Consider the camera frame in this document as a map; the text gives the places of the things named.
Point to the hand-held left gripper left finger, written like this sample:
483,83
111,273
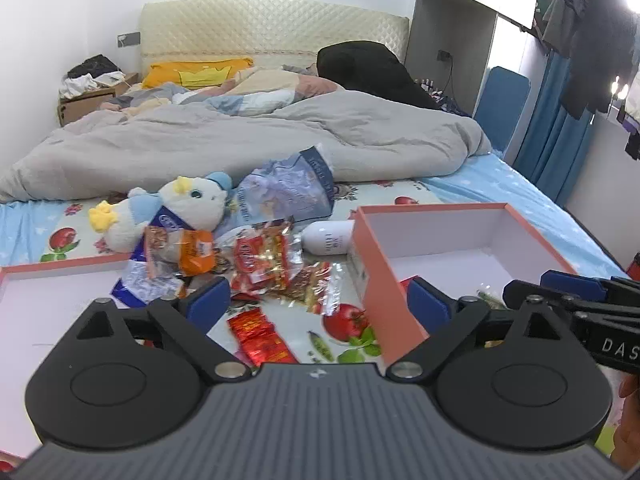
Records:
210,305

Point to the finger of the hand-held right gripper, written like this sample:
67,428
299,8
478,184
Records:
525,294
570,282

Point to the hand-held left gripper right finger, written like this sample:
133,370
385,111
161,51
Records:
425,305

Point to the green snack packet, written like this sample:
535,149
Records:
489,297

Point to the orange snack packet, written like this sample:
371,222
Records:
197,255

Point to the deep orange cardboard box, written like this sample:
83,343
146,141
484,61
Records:
380,270

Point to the red foil snack packet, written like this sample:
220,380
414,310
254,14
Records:
260,335

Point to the blue white snack packet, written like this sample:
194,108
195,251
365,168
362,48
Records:
145,287

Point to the red yellow print snack packet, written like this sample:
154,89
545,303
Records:
262,260

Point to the clear spicy strip packet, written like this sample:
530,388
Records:
312,287

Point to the person's right hand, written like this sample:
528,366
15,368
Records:
631,420

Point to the red plastic object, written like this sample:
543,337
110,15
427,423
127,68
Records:
635,267

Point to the green cloth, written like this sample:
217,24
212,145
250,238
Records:
607,442

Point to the blue fruit print bed sheet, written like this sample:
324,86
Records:
525,195

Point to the white blue plush toy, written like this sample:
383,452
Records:
185,205

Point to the white bottle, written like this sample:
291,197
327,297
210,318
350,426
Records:
327,237

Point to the blue facial tissue pack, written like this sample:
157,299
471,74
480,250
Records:
285,185

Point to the blue curtain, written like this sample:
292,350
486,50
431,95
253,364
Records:
550,135

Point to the grey duvet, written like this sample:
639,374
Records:
225,135

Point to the orange cardboard box lid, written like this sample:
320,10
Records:
30,310

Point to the blue covered chair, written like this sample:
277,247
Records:
500,105

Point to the row of cosmetic bottles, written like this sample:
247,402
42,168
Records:
431,87

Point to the yellow pillow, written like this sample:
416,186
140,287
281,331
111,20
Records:
200,72

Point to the cardboard box nightstand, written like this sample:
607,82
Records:
85,102

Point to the hanging black garment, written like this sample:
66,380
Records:
600,45

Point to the black padded jacket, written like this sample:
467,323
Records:
365,67

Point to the pile of clothes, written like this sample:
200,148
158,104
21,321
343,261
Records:
90,67

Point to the hanging grey garment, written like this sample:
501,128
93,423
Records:
565,10

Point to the grey wardrobe cabinet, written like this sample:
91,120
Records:
450,20

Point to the cream quilted headboard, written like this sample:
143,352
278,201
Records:
275,25

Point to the black wall outlet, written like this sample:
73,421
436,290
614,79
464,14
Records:
444,55

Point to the grey wall switch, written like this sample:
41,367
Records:
129,38

